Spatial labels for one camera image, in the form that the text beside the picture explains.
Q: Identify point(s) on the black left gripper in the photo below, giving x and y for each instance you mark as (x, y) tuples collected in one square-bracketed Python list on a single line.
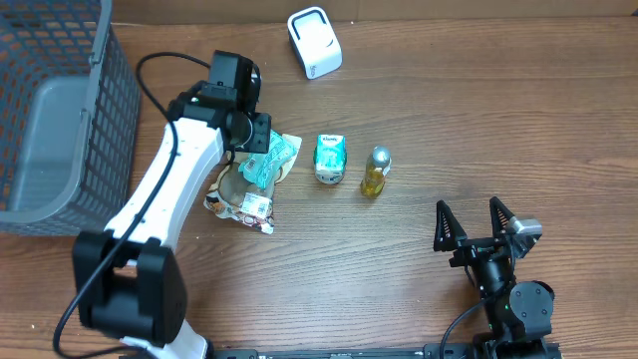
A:
[(257, 137)]

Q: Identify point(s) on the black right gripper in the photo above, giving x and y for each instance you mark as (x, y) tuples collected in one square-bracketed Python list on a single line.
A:
[(448, 238)]

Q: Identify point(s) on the mint green snack packet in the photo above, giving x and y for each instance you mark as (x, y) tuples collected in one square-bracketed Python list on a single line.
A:
[(260, 169)]

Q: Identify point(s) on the brown printed snack pouch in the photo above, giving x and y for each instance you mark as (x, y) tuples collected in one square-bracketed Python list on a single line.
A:
[(232, 196)]

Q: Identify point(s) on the green white Knorr container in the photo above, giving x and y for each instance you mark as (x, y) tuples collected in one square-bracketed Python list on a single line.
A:
[(330, 158)]

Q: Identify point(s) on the yellow liquid bottle grey cap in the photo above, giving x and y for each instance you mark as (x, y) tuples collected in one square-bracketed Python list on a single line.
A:
[(377, 167)]

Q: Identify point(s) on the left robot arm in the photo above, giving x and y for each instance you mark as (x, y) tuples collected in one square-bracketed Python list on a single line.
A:
[(129, 284)]

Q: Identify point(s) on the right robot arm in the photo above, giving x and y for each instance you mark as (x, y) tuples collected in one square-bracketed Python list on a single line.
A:
[(518, 314)]

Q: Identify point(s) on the white barcode scanner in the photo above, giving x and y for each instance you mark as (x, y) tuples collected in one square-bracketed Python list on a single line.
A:
[(314, 42)]

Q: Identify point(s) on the dark grey mesh basket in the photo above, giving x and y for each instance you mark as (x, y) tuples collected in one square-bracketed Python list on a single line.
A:
[(70, 106)]

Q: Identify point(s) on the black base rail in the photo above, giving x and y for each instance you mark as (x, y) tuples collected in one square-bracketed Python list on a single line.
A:
[(429, 351)]

